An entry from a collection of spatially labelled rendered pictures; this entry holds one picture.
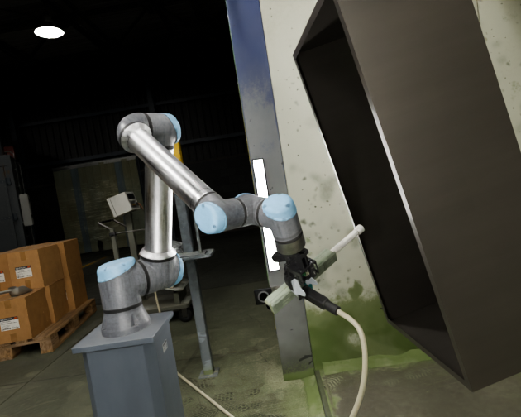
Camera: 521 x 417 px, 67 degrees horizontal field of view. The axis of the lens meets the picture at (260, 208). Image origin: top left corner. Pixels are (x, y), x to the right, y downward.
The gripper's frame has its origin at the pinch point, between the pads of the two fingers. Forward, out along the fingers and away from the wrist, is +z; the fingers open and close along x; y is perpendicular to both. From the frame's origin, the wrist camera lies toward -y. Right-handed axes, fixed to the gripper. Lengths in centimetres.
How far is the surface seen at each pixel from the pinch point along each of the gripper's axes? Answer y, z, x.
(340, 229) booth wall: -49, 41, 69
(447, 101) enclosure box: 28, -48, 45
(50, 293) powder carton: -300, 105, -74
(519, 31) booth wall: -9, -23, 191
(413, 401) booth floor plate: 14, 90, 29
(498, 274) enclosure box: 47, -4, 32
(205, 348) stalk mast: -100, 93, -16
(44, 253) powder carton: -316, 74, -59
